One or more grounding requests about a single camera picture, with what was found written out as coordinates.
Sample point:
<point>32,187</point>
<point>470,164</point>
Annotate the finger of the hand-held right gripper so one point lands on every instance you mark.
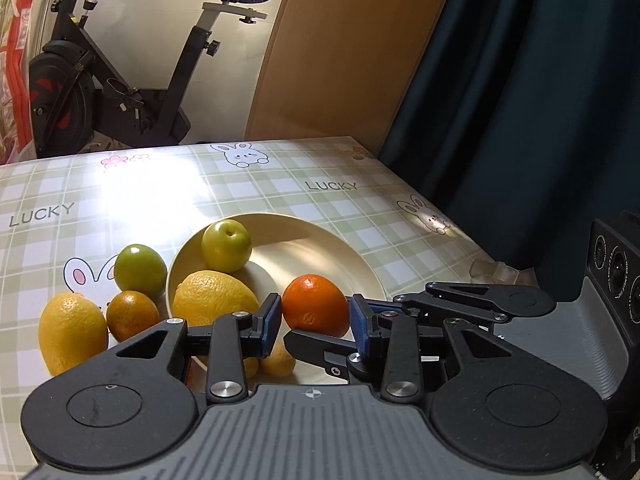
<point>525,302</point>
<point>315,347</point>

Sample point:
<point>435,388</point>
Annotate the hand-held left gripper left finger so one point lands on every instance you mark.
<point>270,325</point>

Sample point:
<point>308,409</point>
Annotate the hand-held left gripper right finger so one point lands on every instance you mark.
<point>359,325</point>

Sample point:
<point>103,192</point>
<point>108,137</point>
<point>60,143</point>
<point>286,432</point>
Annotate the small brown kiwi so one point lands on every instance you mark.
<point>279,361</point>

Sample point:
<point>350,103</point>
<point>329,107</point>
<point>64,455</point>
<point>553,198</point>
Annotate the bright orange tangerine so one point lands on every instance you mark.
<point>315,305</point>

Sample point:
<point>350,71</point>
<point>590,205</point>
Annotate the cream round plate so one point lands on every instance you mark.
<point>305,255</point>

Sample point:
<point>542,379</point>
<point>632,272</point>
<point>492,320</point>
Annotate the yellow-green apple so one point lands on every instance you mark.
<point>226,245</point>

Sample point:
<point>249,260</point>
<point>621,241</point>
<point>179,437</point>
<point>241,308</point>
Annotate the dull orange tangerine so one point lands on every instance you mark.
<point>132,315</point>

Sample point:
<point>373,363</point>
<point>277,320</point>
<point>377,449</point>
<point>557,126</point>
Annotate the green citrus fruit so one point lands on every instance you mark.
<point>140,270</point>

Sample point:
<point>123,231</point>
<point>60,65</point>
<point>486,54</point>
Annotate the large yellow lemon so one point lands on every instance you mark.
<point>72,332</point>

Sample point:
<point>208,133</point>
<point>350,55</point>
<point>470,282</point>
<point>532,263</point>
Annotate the green checked tablecloth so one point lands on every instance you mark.
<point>300,190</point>

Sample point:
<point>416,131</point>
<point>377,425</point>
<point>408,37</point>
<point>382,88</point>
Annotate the dark teal curtain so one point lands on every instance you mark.
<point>525,110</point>

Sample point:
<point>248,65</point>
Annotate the wooden board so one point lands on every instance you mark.
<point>340,50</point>

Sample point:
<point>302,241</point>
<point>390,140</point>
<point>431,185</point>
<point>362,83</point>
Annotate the black exercise bike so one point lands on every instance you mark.
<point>70,95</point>

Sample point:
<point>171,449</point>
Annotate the pink printed backdrop cloth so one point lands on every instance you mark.
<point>12,60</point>

